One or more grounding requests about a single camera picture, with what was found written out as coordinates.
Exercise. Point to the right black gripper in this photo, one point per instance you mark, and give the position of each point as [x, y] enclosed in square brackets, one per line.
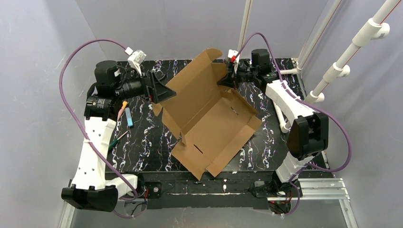
[235, 75]

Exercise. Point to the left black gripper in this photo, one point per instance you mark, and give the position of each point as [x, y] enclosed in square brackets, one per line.
[150, 89]

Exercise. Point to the brown cardboard box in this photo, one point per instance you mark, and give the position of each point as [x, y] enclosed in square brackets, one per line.
[211, 122]

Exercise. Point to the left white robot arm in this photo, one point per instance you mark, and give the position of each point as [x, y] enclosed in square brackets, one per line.
[89, 188]

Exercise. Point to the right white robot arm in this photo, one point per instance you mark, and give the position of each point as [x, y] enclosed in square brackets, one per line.
[307, 129]

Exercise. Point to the orange pink marker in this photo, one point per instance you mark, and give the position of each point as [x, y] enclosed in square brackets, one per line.
[120, 113]

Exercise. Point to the light blue marker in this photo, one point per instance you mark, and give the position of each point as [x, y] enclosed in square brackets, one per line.
[129, 117]

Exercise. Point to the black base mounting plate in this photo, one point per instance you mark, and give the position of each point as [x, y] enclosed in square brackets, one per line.
[230, 189]

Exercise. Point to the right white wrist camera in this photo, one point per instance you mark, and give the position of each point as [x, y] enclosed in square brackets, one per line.
[232, 56]

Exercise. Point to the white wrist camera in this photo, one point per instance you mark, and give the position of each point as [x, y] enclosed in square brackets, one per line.
[135, 58]
[232, 56]

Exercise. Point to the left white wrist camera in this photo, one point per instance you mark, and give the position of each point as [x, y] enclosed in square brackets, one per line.
[135, 58]

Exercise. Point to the green handle screwdriver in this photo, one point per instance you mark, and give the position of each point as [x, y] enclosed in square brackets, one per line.
[114, 143]

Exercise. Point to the aluminium rail frame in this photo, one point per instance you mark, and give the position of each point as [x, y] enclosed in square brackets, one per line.
[324, 203]

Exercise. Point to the white PVC pipe frame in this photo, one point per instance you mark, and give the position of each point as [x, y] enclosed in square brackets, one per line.
[374, 28]

